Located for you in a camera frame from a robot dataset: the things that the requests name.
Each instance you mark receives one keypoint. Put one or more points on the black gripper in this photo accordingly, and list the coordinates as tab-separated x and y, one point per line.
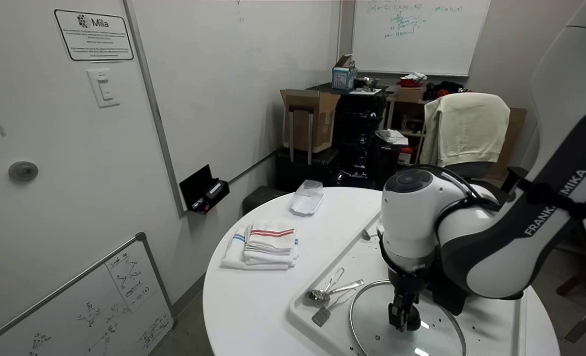
407	289

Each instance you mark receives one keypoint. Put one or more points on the glass lid with black knob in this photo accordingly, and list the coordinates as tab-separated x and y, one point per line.
373	322

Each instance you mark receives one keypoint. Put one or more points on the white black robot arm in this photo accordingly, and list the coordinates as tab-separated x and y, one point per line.
504	243

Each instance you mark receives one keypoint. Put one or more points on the white plastic tray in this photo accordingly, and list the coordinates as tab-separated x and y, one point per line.
365	263

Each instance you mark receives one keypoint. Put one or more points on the small round metal spoon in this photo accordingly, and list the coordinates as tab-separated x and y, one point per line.
318	295

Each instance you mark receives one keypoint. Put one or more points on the folded white striped towel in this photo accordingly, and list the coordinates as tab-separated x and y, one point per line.
266	247

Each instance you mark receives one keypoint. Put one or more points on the white papers stack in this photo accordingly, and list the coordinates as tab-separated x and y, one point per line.
393	136

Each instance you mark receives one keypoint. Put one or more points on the small black bin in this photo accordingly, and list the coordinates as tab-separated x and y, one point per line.
263	198

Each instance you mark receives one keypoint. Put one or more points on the black cabinet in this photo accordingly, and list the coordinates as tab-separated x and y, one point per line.
363	130

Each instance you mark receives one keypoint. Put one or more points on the cream towel on chair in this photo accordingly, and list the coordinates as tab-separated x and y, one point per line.
468	128

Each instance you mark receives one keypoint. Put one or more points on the brown cardboard box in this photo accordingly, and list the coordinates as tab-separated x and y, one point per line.
310	119

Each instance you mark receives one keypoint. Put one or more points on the red item on shelf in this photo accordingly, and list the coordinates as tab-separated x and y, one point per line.
413	79

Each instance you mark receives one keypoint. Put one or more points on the black whiteboard eraser holder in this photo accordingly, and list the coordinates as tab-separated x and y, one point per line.
205	188

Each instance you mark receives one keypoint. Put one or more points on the blue tissue box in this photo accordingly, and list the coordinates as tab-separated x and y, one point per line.
344	77

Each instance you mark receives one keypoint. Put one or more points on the large whiteboard with green writing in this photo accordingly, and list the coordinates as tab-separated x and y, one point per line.
419	36

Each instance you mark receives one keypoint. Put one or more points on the small framed whiteboard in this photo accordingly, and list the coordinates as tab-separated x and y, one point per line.
96	308

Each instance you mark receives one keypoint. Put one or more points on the wall mounted whiteboard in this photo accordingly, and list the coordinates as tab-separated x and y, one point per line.
241	85

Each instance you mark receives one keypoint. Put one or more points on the white light switch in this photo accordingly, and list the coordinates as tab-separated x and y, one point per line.
104	87

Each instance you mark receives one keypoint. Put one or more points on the round grey wall bumper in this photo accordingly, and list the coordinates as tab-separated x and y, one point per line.
23	170

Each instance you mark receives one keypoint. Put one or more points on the white wall notice sign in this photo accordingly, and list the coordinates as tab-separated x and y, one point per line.
96	34

